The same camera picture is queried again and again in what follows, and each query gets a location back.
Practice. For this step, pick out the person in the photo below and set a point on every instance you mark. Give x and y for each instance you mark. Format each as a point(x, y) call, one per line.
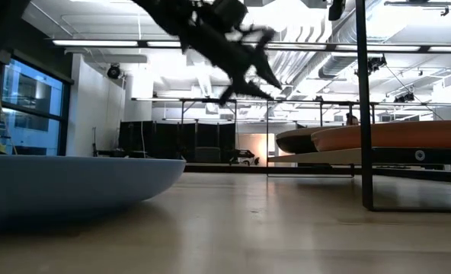
point(351, 120)

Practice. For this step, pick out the wooden shelf with black frame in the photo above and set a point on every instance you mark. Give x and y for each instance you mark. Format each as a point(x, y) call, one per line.
point(364, 95)

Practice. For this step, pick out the orange plate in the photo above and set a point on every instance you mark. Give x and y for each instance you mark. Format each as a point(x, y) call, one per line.
point(400, 135)

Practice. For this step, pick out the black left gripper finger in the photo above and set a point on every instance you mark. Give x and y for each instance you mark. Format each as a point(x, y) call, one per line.
point(244, 88)
point(265, 64)

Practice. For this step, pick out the blue plate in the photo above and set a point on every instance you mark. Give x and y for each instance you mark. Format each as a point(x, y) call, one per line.
point(77, 182)

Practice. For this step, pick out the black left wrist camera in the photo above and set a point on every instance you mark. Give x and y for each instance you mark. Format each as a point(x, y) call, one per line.
point(231, 13)

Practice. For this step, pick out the black overhead camera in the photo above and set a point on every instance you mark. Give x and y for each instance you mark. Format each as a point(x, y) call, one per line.
point(338, 9)

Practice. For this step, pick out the long ceiling strip light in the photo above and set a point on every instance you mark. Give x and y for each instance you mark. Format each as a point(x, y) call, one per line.
point(96, 43)

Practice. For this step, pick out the silver ceiling duct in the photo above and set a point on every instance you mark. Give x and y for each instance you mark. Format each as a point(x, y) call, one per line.
point(336, 66)

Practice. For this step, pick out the black camera on rig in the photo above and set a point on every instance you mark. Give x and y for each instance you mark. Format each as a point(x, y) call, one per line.
point(377, 64)

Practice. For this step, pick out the black round ceiling spotlight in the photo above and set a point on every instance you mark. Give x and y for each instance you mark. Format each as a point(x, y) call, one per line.
point(114, 71)

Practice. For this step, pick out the black partition panels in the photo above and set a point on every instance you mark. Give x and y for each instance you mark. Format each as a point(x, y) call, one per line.
point(157, 139)

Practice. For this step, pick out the black plate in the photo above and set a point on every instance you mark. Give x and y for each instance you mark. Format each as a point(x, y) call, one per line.
point(294, 142)

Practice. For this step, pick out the large window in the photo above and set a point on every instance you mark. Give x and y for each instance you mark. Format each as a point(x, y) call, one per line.
point(31, 91)

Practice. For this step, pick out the grey chair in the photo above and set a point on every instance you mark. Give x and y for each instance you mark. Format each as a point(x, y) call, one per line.
point(207, 154)

